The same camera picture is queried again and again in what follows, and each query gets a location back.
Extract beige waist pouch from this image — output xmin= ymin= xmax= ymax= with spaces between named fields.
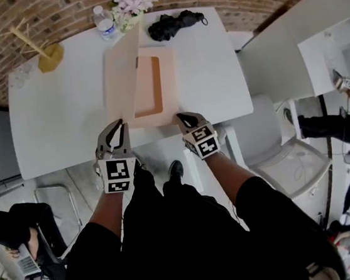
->
xmin=305 ymin=258 xmax=342 ymax=280

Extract pink flowers in pot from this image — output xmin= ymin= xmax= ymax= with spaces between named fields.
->
xmin=109 ymin=0 xmax=165 ymax=35

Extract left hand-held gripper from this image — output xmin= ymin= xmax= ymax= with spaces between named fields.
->
xmin=89 ymin=117 xmax=143 ymax=196

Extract clear plastic water bottle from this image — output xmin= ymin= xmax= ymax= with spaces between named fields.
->
xmin=92 ymin=3 xmax=119 ymax=43

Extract clear plastic object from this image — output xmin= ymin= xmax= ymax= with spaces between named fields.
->
xmin=9 ymin=62 xmax=36 ymax=89

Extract white shelf unit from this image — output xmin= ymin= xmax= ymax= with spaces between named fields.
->
xmin=229 ymin=0 xmax=350 ymax=107

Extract wooden branch stand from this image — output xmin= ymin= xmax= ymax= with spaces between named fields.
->
xmin=0 ymin=13 xmax=68 ymax=79

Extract person's right black shoe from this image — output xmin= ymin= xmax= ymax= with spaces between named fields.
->
xmin=166 ymin=159 xmax=186 ymax=186

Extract metal chair frame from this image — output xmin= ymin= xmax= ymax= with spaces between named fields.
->
xmin=33 ymin=181 xmax=84 ymax=233

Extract person's left forearm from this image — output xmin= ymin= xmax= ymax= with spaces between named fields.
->
xmin=84 ymin=188 xmax=133 ymax=235

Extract grey chair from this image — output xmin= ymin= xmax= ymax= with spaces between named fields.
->
xmin=219 ymin=85 xmax=337 ymax=208

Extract silver laptop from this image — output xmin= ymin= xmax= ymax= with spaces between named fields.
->
xmin=11 ymin=242 xmax=43 ymax=277

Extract person's right forearm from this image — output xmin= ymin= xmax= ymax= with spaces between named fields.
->
xmin=202 ymin=148 xmax=260 ymax=208

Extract black folded umbrella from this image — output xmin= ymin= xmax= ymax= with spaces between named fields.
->
xmin=146 ymin=7 xmax=211 ymax=44

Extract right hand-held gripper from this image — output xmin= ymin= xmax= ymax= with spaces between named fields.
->
xmin=175 ymin=108 xmax=222 ymax=163

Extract person's black clothing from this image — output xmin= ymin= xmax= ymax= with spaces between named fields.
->
xmin=45 ymin=141 xmax=345 ymax=280

